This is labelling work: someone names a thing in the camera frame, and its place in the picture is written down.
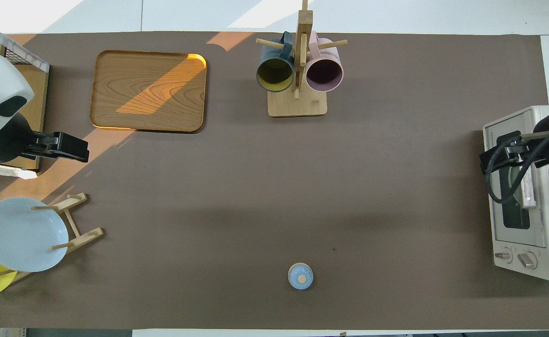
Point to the wooden mug tree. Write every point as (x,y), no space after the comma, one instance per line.
(298,105)

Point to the dark blue mug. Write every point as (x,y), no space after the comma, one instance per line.
(274,75)

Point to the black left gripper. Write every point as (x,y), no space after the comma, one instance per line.
(45,149)

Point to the brown table mat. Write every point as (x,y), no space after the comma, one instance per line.
(256,187)

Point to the wooden plate rack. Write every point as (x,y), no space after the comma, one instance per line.
(85,236)

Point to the glass oven door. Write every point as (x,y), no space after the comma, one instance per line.
(513,220)

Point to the wooden serving tray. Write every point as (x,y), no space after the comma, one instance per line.
(148,91)

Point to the blue call bell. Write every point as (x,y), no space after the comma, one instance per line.
(300,277)

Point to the pink mug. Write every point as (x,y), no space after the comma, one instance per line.
(324,75)

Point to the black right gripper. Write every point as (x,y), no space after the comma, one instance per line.
(513,145)

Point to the light blue plate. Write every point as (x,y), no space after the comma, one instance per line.
(22,234)

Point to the white toaster oven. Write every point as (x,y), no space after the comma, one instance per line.
(543,234)

